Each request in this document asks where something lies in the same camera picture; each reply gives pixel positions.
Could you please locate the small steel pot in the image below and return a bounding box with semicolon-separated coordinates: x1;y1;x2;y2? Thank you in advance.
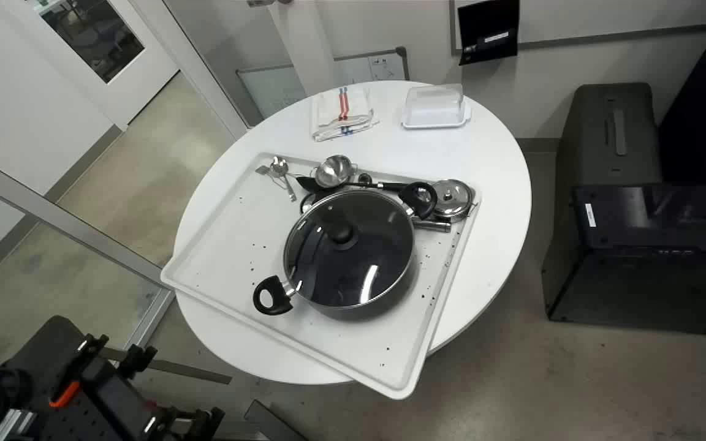
429;179;477;223

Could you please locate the clear plastic lidded dish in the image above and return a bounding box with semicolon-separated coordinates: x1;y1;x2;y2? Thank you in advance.
400;83;472;130

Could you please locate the black box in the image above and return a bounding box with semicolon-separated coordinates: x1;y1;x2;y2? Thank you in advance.
548;183;706;336

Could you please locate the black ladle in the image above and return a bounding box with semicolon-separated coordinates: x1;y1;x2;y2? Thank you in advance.
295;176;410;192

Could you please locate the small steel bowl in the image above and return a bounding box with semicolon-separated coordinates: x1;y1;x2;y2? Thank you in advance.
314;154;358;189

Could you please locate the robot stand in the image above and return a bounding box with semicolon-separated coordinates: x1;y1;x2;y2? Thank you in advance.
0;315;226;441

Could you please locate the black clamp with orange trigger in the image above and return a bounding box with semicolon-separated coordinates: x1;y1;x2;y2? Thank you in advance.
48;334;159;441

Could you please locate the black hard case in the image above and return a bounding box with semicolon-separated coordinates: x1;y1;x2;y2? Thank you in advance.
541;83;664;322

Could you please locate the grey metal bar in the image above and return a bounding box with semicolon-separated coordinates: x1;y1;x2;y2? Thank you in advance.
99;346;233;386

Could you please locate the small steel lid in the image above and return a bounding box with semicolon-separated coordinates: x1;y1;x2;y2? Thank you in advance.
432;179;474;216

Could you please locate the steel utensil handle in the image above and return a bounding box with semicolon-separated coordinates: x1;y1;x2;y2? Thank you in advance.
411;217;452;234

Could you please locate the small steel spoon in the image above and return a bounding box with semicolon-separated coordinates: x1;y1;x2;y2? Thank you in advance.
269;157;298;202

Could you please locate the white door with window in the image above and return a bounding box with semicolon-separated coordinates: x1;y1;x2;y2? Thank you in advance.
0;0;180;132

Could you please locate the glass lid with black knob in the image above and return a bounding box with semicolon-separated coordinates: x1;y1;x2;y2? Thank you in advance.
283;189;416;308

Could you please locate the black wall holder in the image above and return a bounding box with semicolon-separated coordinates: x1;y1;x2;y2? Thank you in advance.
457;0;521;66

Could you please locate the whiteboard leaning on wall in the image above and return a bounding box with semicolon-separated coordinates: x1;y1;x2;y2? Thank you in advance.
236;47;410;121

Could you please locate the white plastic tray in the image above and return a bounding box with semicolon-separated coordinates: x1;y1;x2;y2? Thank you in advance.
161;152;482;400

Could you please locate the black pot with handles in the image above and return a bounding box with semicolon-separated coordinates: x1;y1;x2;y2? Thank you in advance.
252;181;439;321

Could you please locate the small steel spatula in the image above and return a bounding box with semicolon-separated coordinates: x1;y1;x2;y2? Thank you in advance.
255;164;286;188

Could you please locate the folded white striped cloth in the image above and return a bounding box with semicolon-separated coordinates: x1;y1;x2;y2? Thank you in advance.
310;85;381;143

